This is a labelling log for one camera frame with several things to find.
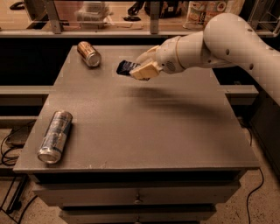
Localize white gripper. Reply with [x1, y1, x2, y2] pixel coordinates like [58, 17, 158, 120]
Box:
[129, 36, 185, 81]

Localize blue rxbar blueberry wrapper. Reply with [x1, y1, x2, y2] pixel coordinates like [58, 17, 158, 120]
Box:
[116, 60, 139, 78]

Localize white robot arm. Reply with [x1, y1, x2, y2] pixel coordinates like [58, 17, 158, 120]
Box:
[129, 13, 280, 104]

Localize gold brown soda can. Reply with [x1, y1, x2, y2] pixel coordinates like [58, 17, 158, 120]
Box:
[77, 41, 102, 67]

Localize silver blue redbull can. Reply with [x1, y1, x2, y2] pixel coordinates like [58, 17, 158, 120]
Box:
[37, 110, 73, 164]

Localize colourful snack bag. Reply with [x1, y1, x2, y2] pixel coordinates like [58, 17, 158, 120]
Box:
[183, 0, 245, 31]

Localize clear plastic container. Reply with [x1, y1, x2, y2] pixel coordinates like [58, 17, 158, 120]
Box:
[75, 1, 110, 29]

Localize grey drawer cabinet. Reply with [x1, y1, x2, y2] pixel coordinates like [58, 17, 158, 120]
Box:
[15, 45, 258, 224]

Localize grey metal shelf rail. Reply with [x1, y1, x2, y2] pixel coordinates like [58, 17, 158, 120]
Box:
[0, 0, 275, 39]

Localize black cables at left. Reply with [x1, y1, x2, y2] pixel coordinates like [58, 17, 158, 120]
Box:
[0, 121, 39, 224]

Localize black cable on floor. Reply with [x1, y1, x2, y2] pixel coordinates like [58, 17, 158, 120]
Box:
[245, 128, 265, 224]

